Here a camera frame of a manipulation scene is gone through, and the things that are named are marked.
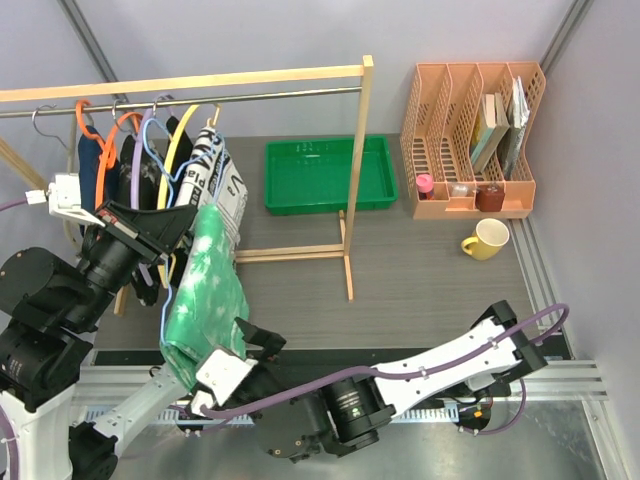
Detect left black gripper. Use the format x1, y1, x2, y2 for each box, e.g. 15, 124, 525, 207
67, 196, 199, 326

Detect light blue wire hanger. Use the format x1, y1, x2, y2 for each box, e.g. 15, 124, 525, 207
142, 105, 225, 348

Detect green white trousers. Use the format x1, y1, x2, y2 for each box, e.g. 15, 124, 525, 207
160, 204, 249, 391

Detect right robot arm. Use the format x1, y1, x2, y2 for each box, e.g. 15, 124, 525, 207
214, 301, 547, 463

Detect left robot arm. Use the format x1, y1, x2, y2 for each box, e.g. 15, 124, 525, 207
1, 201, 197, 479

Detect purple plastic hanger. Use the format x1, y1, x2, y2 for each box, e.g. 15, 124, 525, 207
130, 93, 174, 286

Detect black white patterned trousers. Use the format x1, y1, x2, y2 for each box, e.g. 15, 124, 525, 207
115, 135, 161, 210

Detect newspaper print trousers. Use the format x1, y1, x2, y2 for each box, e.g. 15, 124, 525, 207
171, 126, 248, 251

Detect orange plastic hanger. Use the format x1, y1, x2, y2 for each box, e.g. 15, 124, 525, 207
75, 99, 142, 210

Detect navy blue trousers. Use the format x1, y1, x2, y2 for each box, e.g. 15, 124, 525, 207
77, 135, 119, 213

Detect yellow plastic hanger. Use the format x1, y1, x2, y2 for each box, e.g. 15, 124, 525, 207
155, 102, 222, 289

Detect wooden clothes rack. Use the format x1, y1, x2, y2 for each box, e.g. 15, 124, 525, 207
0, 54, 375, 316

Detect green plastic tray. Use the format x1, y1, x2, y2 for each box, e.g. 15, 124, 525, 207
264, 135, 398, 216

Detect pink capped bottle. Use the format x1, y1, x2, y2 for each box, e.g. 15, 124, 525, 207
416, 174, 434, 201

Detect clear small bottle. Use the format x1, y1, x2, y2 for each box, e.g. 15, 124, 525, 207
448, 182, 474, 198

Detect yellow mug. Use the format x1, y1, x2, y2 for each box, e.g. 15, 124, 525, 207
460, 218, 510, 261

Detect dark red jar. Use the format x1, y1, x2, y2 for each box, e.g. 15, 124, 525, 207
475, 183, 505, 212

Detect orange plastic file organizer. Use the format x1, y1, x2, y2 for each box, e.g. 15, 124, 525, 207
400, 61, 546, 220

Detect books in organizer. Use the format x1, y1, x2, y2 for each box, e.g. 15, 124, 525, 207
469, 76, 531, 180

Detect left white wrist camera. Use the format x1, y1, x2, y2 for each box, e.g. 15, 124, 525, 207
25, 173, 105, 227

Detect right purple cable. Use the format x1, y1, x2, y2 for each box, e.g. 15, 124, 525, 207
199, 302, 571, 439

